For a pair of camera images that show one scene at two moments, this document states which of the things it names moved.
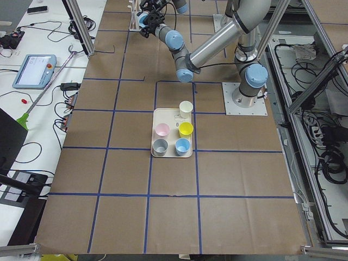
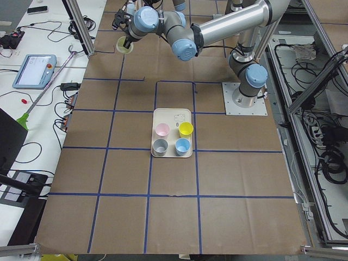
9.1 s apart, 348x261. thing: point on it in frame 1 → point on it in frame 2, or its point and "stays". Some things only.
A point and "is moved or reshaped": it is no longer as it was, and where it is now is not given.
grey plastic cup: [160, 147] stays
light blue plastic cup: [141, 23] is moved or reshaped
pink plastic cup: [162, 129] stays
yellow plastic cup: [185, 129] stays
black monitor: [12, 135] stays
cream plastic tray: [167, 142] stays
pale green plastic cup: [186, 107] → [120, 43]
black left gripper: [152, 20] → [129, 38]
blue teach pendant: [36, 72] stays
